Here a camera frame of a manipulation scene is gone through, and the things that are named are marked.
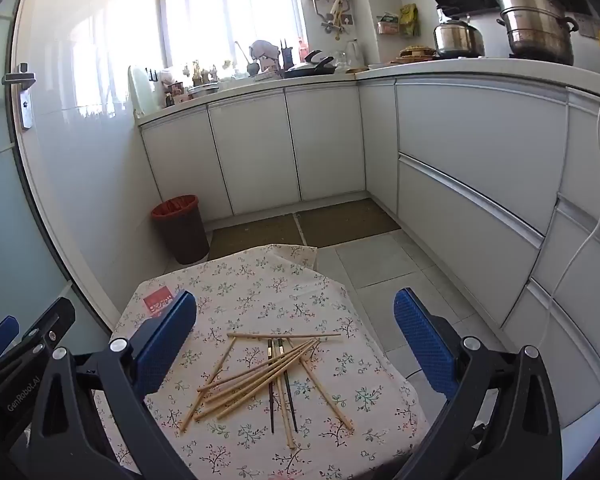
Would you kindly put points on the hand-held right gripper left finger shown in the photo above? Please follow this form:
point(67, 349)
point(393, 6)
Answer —
point(167, 342)

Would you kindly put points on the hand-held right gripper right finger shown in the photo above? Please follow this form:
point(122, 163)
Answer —
point(422, 342)

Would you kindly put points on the pile of wooden chopsticks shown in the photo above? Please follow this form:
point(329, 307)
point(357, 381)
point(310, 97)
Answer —
point(285, 367)

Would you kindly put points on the red card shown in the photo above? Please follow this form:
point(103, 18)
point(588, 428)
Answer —
point(157, 302)

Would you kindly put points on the brown trash bin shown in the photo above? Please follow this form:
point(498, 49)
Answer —
point(180, 230)

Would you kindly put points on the floral tablecloth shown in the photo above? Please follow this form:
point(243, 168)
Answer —
point(280, 300)

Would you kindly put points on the frosted glass sliding door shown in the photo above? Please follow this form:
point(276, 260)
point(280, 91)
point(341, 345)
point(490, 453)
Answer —
point(0, 210)

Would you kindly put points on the black chopstick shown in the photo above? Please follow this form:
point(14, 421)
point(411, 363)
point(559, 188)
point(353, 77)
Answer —
point(271, 410)
point(291, 410)

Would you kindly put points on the brown floor mat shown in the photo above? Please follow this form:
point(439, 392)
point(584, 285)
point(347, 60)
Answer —
point(255, 240)
point(347, 220)

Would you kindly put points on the white cabinet with drawers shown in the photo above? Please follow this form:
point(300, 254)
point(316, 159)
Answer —
point(480, 160)

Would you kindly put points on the white cabinet with doors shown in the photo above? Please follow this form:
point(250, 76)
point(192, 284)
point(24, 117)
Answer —
point(255, 150)

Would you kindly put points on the pale cutting board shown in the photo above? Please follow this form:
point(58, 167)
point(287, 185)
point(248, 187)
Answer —
point(140, 90)

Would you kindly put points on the steel bowl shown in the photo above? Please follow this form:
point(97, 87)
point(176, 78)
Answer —
point(203, 91)

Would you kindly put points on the bamboo tray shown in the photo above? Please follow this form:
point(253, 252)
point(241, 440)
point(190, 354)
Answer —
point(417, 52)

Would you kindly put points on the black frying pan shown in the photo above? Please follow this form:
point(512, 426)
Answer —
point(310, 70)

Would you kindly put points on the glass kettle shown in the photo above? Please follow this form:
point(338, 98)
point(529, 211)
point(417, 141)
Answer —
point(353, 54)

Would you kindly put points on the steel kettle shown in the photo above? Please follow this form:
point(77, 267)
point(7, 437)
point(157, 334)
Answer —
point(457, 37)

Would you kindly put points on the grey cloth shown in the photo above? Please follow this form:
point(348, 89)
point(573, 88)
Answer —
point(265, 49)

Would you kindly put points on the black knife block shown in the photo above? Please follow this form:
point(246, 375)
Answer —
point(285, 55)

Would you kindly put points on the red bottle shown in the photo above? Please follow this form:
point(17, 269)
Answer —
point(303, 51)

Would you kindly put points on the yellow bag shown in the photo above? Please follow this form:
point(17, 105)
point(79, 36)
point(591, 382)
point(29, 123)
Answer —
point(409, 20)

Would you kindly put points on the kitchen window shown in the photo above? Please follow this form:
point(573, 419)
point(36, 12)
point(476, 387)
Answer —
point(220, 10)

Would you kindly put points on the stacked steel pot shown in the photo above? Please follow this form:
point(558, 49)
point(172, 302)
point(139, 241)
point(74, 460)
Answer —
point(537, 25)

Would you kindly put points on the wall rack basket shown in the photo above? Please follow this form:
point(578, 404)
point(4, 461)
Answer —
point(387, 26)

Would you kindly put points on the wall socket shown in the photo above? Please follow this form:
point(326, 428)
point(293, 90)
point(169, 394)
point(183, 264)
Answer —
point(587, 27)

